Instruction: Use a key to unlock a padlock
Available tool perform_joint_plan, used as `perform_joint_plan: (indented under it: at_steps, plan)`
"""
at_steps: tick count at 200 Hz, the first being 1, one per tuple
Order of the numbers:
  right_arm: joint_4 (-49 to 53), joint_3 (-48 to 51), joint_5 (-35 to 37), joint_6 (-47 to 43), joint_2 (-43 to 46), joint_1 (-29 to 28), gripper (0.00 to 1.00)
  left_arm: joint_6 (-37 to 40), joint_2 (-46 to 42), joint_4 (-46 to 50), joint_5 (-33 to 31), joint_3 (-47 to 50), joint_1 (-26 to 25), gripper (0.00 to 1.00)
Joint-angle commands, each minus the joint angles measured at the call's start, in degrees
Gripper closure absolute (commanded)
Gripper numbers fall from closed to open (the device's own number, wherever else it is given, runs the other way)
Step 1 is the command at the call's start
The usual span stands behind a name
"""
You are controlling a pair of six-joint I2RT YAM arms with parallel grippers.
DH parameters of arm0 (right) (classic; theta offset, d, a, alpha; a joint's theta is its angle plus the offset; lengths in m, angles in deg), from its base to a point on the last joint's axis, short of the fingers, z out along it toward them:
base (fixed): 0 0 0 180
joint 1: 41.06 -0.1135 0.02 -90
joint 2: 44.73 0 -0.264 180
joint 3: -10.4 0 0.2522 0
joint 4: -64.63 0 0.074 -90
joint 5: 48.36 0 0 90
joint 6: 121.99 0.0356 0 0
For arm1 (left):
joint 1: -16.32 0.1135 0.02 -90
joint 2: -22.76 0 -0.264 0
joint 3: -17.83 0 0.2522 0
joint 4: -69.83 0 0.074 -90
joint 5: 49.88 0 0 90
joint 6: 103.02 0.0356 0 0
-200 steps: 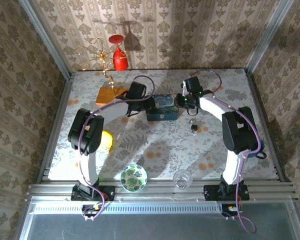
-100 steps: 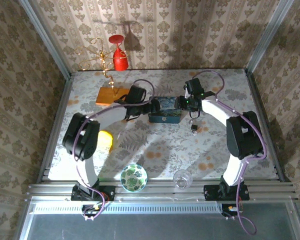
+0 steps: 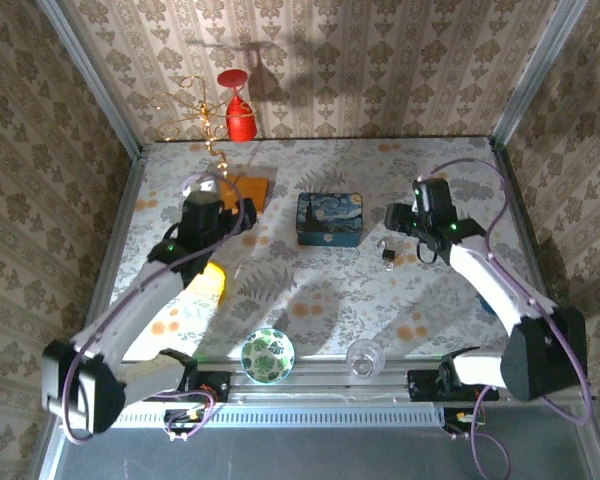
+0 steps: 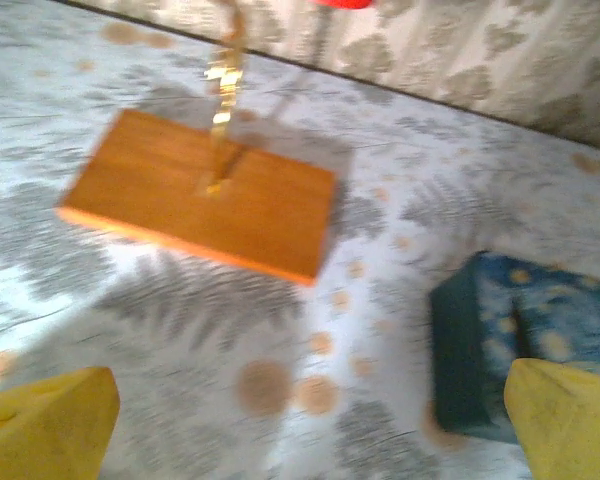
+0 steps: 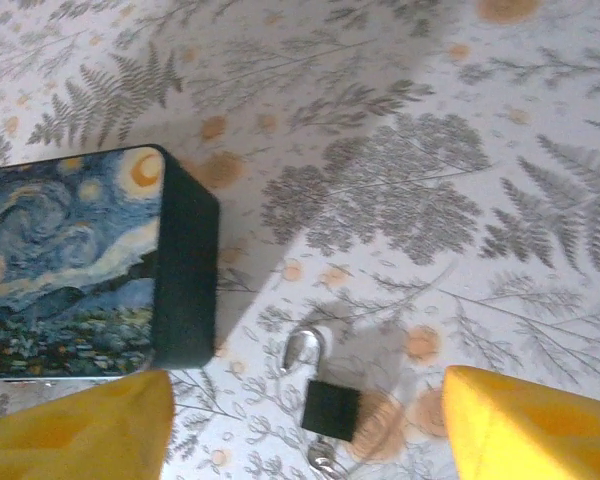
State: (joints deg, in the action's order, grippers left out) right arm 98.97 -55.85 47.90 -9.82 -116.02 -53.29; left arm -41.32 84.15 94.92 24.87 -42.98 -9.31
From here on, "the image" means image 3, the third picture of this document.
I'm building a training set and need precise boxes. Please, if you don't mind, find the starry night tin box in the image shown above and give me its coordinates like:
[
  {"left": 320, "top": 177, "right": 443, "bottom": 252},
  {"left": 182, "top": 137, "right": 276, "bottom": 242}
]
[{"left": 295, "top": 192, "right": 365, "bottom": 248}]

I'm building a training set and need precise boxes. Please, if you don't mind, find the yellow plastic cup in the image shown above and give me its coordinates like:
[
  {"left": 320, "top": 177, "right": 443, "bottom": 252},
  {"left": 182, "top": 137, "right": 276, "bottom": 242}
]
[{"left": 184, "top": 261, "right": 229, "bottom": 309}]

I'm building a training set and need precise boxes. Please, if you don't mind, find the red wine glass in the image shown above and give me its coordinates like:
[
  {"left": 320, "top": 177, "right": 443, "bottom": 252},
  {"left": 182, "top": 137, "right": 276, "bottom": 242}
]
[{"left": 216, "top": 68, "right": 259, "bottom": 144}]

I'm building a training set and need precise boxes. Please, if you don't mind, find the floral patterned tablecloth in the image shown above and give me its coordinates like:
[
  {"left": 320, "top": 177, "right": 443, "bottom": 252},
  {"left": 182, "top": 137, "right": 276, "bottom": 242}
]
[{"left": 95, "top": 137, "right": 556, "bottom": 362}]

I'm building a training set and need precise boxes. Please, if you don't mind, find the green leaf pattern bowl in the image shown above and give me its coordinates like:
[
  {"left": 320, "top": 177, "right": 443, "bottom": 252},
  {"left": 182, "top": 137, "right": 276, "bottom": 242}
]
[{"left": 240, "top": 327, "right": 297, "bottom": 385}]

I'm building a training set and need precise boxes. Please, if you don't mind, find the clear drinking glass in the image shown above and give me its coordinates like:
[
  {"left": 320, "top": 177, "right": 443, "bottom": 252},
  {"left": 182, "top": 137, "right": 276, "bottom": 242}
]
[{"left": 345, "top": 338, "right": 386, "bottom": 380}]

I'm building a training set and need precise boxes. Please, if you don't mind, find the black connector box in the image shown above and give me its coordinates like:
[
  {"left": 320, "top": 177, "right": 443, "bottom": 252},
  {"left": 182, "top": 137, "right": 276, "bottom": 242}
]
[
  {"left": 442, "top": 407, "right": 487, "bottom": 435},
  {"left": 163, "top": 408, "right": 206, "bottom": 435}
]

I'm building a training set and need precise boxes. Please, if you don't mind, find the grey metal sheet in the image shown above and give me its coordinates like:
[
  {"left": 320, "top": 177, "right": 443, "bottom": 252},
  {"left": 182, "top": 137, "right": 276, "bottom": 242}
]
[{"left": 32, "top": 394, "right": 600, "bottom": 480}]

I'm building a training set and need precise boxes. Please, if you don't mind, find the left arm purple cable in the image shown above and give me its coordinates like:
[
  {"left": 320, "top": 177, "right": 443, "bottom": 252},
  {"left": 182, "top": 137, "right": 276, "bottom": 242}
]
[{"left": 59, "top": 170, "right": 245, "bottom": 446}]

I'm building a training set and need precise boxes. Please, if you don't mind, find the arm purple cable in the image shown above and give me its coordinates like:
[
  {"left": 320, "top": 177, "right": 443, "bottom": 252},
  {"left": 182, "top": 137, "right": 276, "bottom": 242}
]
[
  {"left": 418, "top": 158, "right": 594, "bottom": 480},
  {"left": 59, "top": 170, "right": 245, "bottom": 446}
]

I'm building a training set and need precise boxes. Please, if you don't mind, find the gold wire stand wooden base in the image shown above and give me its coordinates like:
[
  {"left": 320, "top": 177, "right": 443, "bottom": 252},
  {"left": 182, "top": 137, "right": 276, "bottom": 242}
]
[{"left": 147, "top": 74, "right": 271, "bottom": 215}]

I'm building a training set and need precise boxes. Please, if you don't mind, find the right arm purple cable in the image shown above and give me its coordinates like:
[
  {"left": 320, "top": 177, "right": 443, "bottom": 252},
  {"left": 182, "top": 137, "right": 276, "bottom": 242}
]
[{"left": 418, "top": 158, "right": 594, "bottom": 480}]

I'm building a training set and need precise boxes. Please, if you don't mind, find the aluminium side rail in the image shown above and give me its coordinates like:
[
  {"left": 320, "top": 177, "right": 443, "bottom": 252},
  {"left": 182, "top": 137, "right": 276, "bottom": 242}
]
[
  {"left": 73, "top": 149, "right": 150, "bottom": 369},
  {"left": 488, "top": 138, "right": 584, "bottom": 365}
]

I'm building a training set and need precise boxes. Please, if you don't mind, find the aluminium frame post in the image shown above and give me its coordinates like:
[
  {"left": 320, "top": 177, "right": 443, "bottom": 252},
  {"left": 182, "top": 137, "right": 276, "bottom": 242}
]
[
  {"left": 490, "top": 0, "right": 589, "bottom": 151},
  {"left": 37, "top": 0, "right": 145, "bottom": 157}
]

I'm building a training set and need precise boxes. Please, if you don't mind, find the aluminium cross rail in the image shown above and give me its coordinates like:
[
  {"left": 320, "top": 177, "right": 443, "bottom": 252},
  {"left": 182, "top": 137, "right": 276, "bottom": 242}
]
[{"left": 123, "top": 360, "right": 595, "bottom": 404}]

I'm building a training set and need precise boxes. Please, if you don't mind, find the white slotted cable duct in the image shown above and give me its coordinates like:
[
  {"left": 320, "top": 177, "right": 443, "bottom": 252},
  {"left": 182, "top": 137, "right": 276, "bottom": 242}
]
[{"left": 110, "top": 402, "right": 450, "bottom": 429}]

